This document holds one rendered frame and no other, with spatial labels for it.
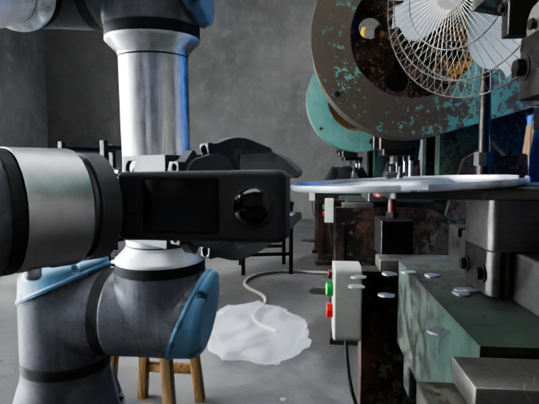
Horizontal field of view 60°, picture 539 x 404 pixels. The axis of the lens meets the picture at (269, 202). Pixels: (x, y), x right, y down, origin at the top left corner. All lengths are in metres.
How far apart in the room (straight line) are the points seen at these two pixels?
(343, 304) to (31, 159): 0.66
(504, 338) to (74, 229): 0.39
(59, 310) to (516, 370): 0.50
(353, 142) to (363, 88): 1.74
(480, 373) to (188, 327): 0.33
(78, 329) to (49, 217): 0.37
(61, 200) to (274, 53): 7.19
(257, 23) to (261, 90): 1.00
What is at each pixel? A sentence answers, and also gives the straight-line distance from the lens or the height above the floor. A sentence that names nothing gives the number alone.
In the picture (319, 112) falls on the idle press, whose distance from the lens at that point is 3.68.
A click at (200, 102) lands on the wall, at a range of 7.48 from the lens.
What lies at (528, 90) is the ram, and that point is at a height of 0.90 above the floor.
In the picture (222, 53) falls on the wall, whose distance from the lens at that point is 7.55.
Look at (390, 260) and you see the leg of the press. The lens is 0.86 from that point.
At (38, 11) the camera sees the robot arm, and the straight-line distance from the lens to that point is 0.61.
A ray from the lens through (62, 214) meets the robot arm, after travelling 0.29.
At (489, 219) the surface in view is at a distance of 0.62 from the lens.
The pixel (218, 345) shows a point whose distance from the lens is 2.00.
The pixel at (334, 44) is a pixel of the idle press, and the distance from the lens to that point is 2.00.
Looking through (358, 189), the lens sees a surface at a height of 0.78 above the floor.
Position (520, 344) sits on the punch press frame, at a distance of 0.50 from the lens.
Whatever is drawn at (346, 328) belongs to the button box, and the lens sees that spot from 0.87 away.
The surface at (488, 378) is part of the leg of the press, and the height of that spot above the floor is 0.64.
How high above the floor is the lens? 0.81
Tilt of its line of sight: 4 degrees down
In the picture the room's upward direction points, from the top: straight up
